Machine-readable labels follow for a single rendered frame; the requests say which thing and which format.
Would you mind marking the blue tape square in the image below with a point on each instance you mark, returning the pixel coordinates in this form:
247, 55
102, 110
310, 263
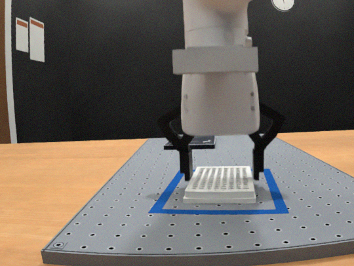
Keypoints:
274, 190

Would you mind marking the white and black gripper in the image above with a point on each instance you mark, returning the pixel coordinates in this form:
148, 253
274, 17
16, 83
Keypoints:
220, 103

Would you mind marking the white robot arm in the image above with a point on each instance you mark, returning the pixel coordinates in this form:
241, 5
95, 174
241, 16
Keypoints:
215, 26

